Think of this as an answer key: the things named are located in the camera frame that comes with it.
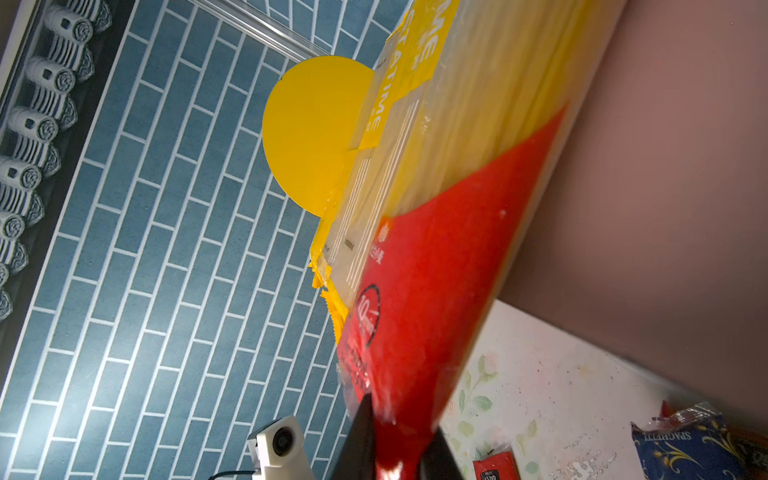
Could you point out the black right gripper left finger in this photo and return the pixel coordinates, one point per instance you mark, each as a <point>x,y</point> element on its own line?
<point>356,461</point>

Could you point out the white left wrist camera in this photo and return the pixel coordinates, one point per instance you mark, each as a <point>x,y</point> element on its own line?
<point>277,451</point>

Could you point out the red spaghetti bag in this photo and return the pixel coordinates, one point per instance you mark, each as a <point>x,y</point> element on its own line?
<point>496,464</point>
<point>494,119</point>

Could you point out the blue Moli spaghetti bag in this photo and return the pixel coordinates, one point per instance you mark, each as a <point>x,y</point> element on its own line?
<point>693,443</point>

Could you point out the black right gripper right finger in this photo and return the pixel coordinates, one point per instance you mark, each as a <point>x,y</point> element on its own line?
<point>437,462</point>

